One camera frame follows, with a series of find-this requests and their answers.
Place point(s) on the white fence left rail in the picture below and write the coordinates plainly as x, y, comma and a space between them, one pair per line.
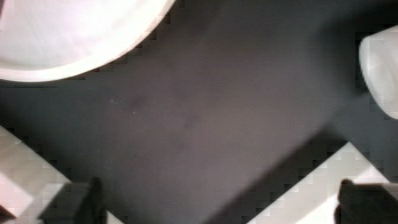
30, 183

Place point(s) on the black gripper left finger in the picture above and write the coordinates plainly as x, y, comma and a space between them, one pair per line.
76, 206

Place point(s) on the white round table top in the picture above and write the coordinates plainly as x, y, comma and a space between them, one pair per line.
66, 35

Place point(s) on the white fence front rail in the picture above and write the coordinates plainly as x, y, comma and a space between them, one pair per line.
305, 204

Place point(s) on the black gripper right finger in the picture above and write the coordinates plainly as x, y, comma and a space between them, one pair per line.
366, 203

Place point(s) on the white fence rail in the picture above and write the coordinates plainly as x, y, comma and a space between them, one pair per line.
305, 204
30, 183

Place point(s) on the white cylindrical table leg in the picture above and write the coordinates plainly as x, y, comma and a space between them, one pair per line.
378, 67

